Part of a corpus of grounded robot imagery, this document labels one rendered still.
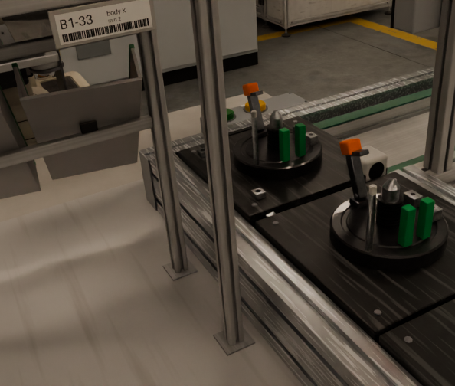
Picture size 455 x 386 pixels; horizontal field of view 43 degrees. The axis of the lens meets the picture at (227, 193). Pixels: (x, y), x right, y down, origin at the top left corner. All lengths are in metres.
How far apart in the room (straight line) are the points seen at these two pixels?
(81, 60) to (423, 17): 3.23
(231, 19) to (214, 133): 3.64
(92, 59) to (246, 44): 1.12
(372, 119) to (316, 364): 0.61
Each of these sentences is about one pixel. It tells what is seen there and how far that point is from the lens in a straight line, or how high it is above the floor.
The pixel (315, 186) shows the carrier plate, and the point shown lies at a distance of 0.84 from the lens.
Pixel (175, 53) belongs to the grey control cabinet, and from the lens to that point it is 4.08.
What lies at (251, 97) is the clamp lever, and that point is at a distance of 0.93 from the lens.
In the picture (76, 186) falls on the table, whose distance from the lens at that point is 1.15.
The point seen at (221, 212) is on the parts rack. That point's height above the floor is 1.06.
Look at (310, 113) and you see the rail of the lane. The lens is 1.10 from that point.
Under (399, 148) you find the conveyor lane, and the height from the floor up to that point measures 0.92.
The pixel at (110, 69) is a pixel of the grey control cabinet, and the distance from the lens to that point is 3.96.
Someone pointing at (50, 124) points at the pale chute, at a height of 1.13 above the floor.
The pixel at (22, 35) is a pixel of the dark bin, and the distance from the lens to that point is 0.71.
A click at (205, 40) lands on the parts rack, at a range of 0.54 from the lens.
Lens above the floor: 1.40
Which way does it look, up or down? 31 degrees down
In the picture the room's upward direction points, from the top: 5 degrees counter-clockwise
